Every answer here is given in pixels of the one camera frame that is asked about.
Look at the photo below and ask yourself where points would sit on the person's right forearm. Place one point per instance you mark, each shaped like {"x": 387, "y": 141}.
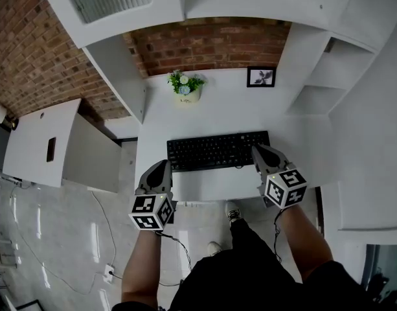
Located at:
{"x": 301, "y": 238}

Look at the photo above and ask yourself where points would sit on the white desk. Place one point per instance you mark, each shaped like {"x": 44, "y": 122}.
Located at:
{"x": 224, "y": 115}

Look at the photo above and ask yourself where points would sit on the white floor power socket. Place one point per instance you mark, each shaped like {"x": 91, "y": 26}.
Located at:
{"x": 108, "y": 273}

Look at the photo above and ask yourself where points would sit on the white open shelf unit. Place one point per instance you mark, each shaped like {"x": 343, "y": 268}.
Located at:
{"x": 324, "y": 73}

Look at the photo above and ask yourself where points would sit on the black picture frame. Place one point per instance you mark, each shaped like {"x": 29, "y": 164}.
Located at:
{"x": 261, "y": 76}

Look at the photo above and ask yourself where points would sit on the black keyboard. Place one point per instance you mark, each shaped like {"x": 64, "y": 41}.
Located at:
{"x": 211, "y": 151}

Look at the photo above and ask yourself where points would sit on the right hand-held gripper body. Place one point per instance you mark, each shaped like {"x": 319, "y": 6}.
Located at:
{"x": 282, "y": 186}

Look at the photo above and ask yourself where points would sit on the dark glass door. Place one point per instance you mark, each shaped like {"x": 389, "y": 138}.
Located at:
{"x": 386, "y": 277}

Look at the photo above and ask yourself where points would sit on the person's left forearm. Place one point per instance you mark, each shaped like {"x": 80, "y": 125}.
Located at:
{"x": 141, "y": 264}

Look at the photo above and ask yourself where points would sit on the white side table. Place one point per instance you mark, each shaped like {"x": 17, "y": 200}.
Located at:
{"x": 29, "y": 141}

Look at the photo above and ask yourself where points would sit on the potted flower plant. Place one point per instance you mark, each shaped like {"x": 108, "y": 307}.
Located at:
{"x": 186, "y": 89}

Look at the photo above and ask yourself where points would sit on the person's black clothing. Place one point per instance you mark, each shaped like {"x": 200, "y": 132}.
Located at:
{"x": 243, "y": 271}

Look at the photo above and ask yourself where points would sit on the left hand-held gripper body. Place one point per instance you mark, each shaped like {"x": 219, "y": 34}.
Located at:
{"x": 153, "y": 206}

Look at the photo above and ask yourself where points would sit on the white shoe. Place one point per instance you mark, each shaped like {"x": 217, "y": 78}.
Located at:
{"x": 214, "y": 248}
{"x": 233, "y": 212}

